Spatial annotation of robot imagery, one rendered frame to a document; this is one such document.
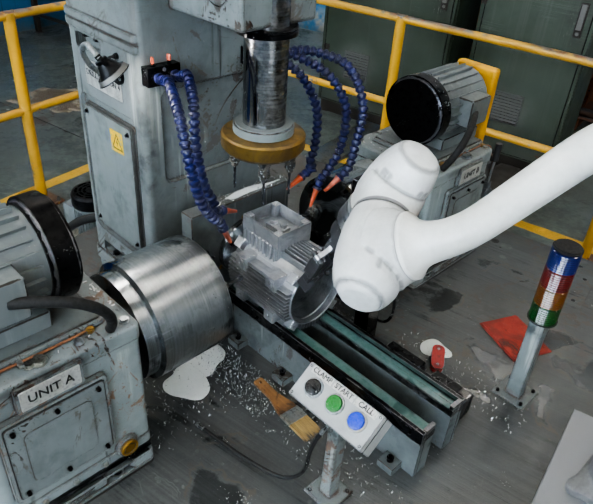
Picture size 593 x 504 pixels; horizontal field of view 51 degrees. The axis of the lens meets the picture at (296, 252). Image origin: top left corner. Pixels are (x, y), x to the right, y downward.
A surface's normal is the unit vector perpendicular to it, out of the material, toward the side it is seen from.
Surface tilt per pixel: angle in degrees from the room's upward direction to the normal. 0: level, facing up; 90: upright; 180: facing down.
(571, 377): 0
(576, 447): 2
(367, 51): 90
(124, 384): 90
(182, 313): 58
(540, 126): 90
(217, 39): 90
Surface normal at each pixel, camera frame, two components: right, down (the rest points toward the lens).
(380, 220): -0.39, -0.71
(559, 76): -0.58, 0.43
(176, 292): 0.49, -0.36
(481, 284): 0.06, -0.83
